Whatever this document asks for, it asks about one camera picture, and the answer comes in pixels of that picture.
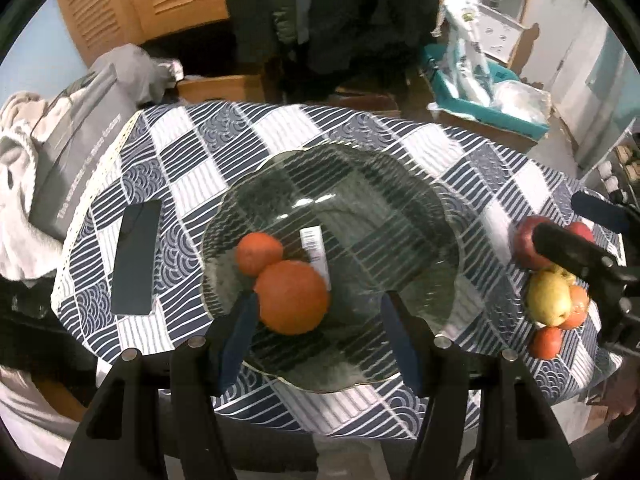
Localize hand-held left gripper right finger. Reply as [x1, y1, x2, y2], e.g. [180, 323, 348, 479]
[380, 291, 583, 480]

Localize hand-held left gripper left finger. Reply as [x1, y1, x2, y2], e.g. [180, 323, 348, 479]
[57, 291, 261, 480]

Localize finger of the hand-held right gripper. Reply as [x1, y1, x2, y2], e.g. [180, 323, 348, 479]
[571, 190, 633, 235]
[532, 221, 627, 287]

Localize light red apple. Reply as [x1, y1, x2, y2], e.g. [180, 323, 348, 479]
[565, 221, 596, 246]

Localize medium orange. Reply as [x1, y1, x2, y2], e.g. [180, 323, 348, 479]
[560, 285, 592, 331]

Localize dark red apple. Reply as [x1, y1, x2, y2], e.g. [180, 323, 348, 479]
[511, 216, 556, 271]

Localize yellow pear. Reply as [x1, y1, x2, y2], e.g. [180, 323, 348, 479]
[526, 267, 573, 327]

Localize large orange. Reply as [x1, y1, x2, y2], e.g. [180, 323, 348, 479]
[254, 260, 332, 336]

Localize small tangerine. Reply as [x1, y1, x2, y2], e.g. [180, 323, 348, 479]
[529, 326, 565, 361]

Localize clear glass plate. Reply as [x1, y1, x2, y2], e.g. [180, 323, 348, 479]
[201, 146, 461, 393]

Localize metal storage rack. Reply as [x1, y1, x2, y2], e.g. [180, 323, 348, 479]
[595, 120, 640, 203]

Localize small orange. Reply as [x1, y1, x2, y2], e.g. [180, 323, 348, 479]
[235, 232, 285, 278]

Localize white sticker label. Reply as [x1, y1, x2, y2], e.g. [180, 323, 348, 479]
[299, 226, 332, 291]

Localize black smartphone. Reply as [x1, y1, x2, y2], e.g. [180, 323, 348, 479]
[110, 199, 163, 317]

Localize clear plastic bag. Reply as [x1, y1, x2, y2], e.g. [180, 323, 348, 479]
[492, 80, 553, 126]

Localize large cardboard box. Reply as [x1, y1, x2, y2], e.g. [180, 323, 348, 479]
[435, 110, 536, 153]

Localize blue white patterned tablecloth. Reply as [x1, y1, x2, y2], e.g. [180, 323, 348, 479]
[50, 101, 628, 441]

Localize teal box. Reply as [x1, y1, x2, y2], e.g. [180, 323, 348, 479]
[420, 44, 551, 141]

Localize white wooden shelf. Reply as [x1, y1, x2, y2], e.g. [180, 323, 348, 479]
[442, 0, 538, 66]

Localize white teal printed plastic bag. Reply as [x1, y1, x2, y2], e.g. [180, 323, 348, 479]
[429, 0, 506, 106]

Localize flat cardboard box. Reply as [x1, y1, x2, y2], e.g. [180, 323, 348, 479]
[330, 87, 402, 117]

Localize small cardboard box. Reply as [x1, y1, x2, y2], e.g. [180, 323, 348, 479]
[177, 75, 266, 104]

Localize grey printed bag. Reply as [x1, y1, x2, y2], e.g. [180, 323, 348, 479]
[27, 44, 176, 241]

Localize white grey towel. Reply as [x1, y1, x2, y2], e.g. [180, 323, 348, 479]
[0, 91, 66, 281]

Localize dark hanging jackets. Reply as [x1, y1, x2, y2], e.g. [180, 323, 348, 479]
[225, 0, 448, 86]

